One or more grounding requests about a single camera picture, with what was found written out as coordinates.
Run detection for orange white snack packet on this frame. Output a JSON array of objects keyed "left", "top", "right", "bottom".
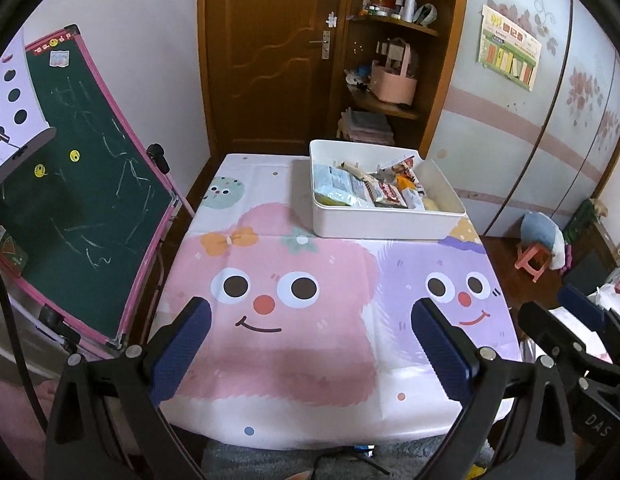
[{"left": 397, "top": 174, "right": 426, "bottom": 211}]

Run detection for red white striped snack packet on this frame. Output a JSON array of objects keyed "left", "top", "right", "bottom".
[{"left": 366, "top": 179, "right": 409, "bottom": 209}]

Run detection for light blue snack bag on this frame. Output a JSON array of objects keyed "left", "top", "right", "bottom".
[{"left": 312, "top": 165, "right": 374, "bottom": 208}]

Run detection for white grey triangular snack bag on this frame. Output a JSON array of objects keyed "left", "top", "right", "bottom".
[{"left": 379, "top": 156, "right": 418, "bottom": 184}]

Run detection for beige soda cracker packet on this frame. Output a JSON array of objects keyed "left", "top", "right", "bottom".
[{"left": 339, "top": 162, "right": 373, "bottom": 182}]

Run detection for pink plastic stool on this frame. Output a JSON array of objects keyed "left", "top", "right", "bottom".
[{"left": 514, "top": 242, "right": 552, "bottom": 283}]

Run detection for pink cartoon tablecloth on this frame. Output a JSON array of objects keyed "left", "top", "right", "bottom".
[{"left": 155, "top": 154, "right": 520, "bottom": 450}]

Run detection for white sliding wardrobe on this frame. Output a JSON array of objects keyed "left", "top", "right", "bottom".
[{"left": 428, "top": 0, "right": 620, "bottom": 237}]

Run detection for white plastic storage bin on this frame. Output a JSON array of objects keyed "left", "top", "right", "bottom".
[{"left": 310, "top": 140, "right": 468, "bottom": 242}]

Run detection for stack of folded cloths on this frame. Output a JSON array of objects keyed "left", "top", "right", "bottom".
[{"left": 336, "top": 108, "right": 395, "bottom": 146}]

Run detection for wooden corner shelf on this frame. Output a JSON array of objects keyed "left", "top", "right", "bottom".
[{"left": 328, "top": 0, "right": 468, "bottom": 155}]

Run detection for bottles on top shelf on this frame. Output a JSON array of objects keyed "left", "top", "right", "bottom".
[{"left": 359, "top": 0, "right": 438, "bottom": 28}]

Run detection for brown wooden door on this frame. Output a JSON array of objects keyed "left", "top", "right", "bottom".
[{"left": 197, "top": 0, "right": 339, "bottom": 157}]

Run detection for black cable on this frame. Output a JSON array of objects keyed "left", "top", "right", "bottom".
[{"left": 0, "top": 259, "right": 51, "bottom": 434}]

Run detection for green chalkboard pink frame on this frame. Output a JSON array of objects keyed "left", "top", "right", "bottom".
[{"left": 0, "top": 25, "right": 179, "bottom": 350}]

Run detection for colourful wall poster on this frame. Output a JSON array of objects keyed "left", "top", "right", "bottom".
[{"left": 478, "top": 4, "right": 542, "bottom": 91}]

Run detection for pink handled basket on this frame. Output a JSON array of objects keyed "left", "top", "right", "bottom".
[{"left": 369, "top": 38, "right": 417, "bottom": 106}]

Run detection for silver door handle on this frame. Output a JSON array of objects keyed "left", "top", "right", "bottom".
[{"left": 309, "top": 29, "right": 331, "bottom": 60}]

